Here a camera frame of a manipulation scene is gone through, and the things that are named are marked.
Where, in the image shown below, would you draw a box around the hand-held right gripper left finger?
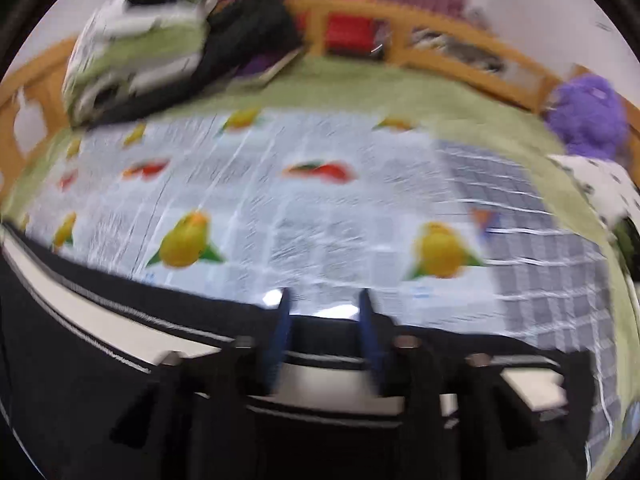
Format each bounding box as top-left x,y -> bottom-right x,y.
65,287 -> 293,480

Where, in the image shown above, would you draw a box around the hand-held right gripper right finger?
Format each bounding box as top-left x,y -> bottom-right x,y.
357,287 -> 587,480

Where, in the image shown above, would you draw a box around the black pants with white waistband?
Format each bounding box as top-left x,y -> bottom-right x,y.
0,225 -> 601,480

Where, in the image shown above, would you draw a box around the fruit print plastic tablecloth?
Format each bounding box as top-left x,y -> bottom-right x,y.
20,107 -> 626,461

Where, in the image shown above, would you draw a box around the purple book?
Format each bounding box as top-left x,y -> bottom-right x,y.
235,45 -> 307,86

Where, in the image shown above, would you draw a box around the white spotted pillow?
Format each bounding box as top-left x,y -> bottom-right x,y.
547,154 -> 640,241

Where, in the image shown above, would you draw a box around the pile of boxes and papers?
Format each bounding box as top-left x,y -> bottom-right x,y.
410,26 -> 507,72

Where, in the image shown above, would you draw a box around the red box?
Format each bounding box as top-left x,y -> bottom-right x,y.
324,0 -> 377,55

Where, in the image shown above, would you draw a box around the purple plush toy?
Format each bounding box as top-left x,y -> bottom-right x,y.
545,74 -> 629,161

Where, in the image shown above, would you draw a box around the pile of black clothes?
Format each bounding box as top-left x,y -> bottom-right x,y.
85,0 -> 306,126

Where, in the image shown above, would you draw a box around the folded white and green quilt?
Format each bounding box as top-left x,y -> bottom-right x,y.
62,0 -> 221,128

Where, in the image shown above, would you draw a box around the wooden bed frame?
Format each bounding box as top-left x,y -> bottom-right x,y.
0,0 -> 640,196

